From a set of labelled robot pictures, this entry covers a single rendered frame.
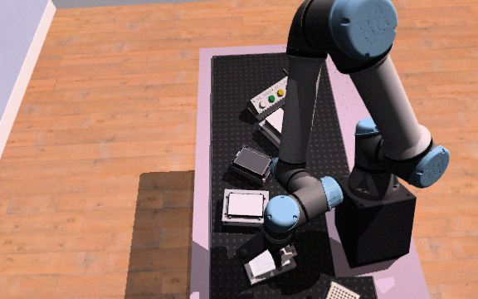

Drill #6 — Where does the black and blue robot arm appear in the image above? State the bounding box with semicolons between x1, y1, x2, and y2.
236;0;450;264

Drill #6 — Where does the white button panel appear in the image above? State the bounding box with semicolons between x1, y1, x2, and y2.
246;76;288;120

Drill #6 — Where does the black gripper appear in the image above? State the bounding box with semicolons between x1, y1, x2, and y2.
256;225;298;272

